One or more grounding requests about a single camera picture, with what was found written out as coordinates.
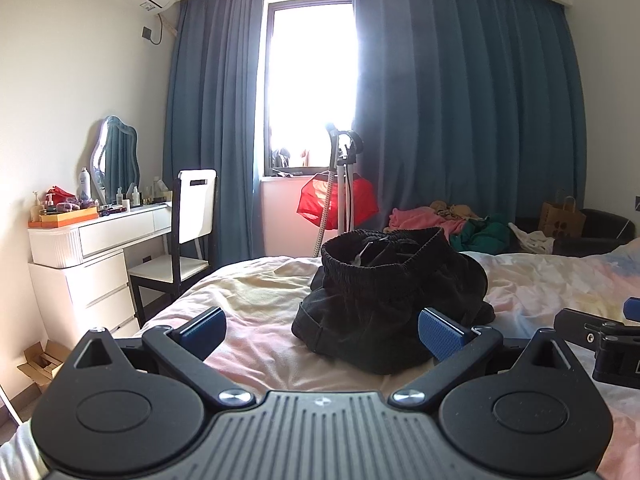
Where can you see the tan clothing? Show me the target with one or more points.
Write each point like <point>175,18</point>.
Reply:
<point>455,210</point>

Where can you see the pink clothing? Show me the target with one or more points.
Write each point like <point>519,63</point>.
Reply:
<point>415,219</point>

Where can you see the white vanity dresser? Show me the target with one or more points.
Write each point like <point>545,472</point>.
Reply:
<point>100,280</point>

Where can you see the red pouch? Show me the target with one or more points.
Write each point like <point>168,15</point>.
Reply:
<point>60,194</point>

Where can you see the cardboard box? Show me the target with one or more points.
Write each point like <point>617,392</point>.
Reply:
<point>40,365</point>

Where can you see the pastel bed quilt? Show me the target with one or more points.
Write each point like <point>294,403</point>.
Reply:
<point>260,290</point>

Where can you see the white clothing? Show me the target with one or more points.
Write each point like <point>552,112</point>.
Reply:
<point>535,241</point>

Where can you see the wavy vanity mirror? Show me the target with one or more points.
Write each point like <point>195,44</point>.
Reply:
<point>117,160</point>

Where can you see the narrow blue curtain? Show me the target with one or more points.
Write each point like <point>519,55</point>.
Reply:
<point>215,110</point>

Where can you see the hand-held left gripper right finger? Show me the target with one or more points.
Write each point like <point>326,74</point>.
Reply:
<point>441,336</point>

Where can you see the orange tray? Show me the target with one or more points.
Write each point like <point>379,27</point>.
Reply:
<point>65,219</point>

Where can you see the red cloth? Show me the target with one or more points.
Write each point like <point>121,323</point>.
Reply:
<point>315,200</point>

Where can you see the white and black chair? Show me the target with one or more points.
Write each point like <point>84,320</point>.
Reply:
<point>195,205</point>

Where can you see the wide blue curtain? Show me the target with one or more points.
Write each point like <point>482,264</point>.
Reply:
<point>475,110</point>

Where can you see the black pants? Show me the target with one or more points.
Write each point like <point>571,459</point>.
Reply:
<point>380,300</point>

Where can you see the window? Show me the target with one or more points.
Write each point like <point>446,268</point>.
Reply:
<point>310,85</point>

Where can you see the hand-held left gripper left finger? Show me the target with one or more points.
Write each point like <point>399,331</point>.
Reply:
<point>202,334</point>

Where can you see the black armchair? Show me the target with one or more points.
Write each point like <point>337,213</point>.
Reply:
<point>600,230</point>

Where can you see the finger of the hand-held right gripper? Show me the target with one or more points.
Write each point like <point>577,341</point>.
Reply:
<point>633,309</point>
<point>580,327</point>

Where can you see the white spray can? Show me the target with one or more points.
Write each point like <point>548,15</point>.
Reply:
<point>85,185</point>

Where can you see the brown paper bag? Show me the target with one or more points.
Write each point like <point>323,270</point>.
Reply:
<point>560,222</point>

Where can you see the green clothing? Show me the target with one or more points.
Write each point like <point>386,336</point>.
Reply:
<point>487,237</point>

